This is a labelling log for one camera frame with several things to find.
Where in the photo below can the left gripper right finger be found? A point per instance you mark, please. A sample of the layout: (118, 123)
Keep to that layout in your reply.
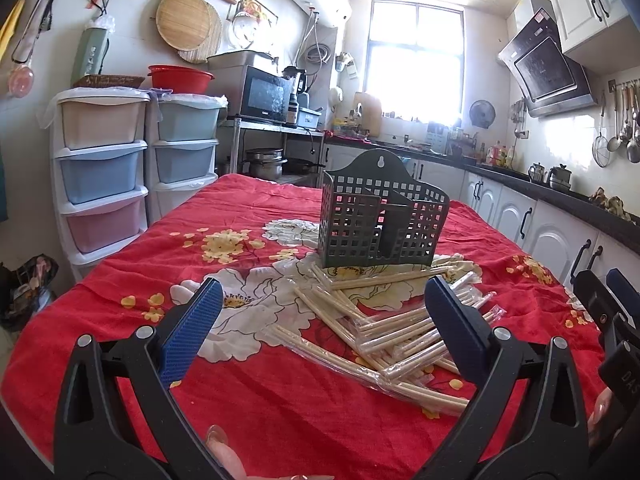
(527, 417)

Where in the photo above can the hanging strainer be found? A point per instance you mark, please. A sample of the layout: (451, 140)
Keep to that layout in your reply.
(600, 153)

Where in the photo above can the plastic drawer tower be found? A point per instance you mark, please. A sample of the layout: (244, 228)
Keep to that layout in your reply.
(181, 133)
(97, 151)

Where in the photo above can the dark green utensil basket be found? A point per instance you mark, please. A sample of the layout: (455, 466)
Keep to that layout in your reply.
(374, 213)

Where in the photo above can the red plastic basin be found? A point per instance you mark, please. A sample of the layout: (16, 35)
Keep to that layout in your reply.
(180, 79)

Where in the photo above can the left plastic drawer tower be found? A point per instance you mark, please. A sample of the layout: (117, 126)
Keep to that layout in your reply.
(97, 151)

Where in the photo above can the right plastic drawer tower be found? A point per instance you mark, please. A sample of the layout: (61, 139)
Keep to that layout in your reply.
(181, 133)

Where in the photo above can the wooden cutting board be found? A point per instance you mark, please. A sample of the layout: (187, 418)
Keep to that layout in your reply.
(368, 113)

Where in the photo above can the black range hood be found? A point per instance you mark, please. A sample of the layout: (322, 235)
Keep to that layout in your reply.
(551, 82)

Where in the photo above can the round bamboo tray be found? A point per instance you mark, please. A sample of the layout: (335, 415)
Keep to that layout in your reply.
(183, 24)

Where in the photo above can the metal kettle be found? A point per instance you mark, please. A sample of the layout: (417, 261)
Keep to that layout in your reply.
(559, 178)

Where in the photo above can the chopsticks front pair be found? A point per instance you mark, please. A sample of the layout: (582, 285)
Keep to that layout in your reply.
(430, 399)

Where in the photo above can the person's left hand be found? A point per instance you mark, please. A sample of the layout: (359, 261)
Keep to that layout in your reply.
(217, 443)

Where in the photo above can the small wall fan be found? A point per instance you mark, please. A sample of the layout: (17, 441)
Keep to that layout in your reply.
(482, 114)

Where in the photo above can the metal shelf rack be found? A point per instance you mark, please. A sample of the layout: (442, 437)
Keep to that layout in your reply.
(303, 148)

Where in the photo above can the stainless steel pot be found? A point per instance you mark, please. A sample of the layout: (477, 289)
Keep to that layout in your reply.
(265, 163)

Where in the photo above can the wicker basket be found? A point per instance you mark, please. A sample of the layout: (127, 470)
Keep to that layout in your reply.
(101, 81)

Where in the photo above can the black electric kettle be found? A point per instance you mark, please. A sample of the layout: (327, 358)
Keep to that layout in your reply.
(298, 76)

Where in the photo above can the red floral tablecloth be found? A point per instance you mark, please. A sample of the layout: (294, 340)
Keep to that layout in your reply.
(283, 414)

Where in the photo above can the green hanging bag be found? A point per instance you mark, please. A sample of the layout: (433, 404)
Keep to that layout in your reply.
(92, 48)

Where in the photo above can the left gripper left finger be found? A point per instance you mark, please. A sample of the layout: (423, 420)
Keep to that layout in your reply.
(94, 437)

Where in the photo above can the chopsticks pair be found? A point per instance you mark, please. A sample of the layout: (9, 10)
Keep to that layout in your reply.
(391, 278)
(430, 399)

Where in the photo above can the hanging ladle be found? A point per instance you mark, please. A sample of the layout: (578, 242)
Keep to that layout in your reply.
(614, 140)

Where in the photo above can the black microwave oven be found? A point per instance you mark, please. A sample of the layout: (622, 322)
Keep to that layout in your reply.
(252, 94)

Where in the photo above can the person's right hand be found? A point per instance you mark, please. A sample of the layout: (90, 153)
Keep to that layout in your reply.
(598, 420)

